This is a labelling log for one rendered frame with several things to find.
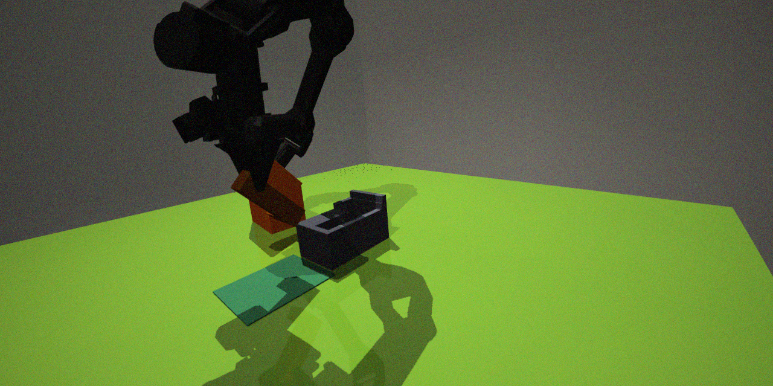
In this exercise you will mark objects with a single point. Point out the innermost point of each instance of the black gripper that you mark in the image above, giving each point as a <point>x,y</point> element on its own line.
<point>254,144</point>

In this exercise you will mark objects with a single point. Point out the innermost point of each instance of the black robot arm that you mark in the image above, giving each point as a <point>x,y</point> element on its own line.
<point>222,37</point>

